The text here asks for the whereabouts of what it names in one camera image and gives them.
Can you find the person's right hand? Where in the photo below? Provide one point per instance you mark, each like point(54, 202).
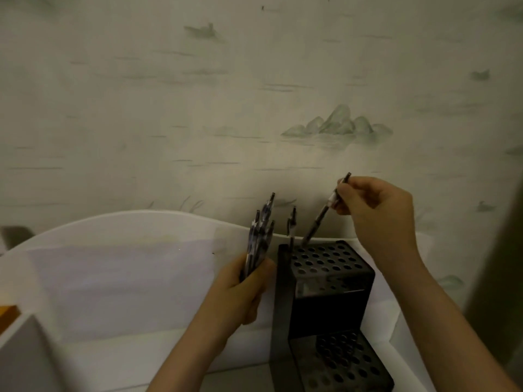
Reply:
point(384, 224)

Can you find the person's left hand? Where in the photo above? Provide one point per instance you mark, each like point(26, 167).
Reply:
point(239, 293)

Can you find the black gel pen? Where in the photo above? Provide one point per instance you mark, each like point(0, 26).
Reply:
point(292, 222)
point(320, 218)

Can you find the bunch of black pens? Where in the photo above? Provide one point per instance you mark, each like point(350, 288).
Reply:
point(261, 224)

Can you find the black tiered pen holder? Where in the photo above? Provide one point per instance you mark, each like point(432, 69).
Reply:
point(327, 306)

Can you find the person's right forearm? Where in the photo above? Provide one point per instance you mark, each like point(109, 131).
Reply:
point(441, 334)

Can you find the white curved-back shelf unit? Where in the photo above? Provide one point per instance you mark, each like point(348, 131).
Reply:
point(122, 355)

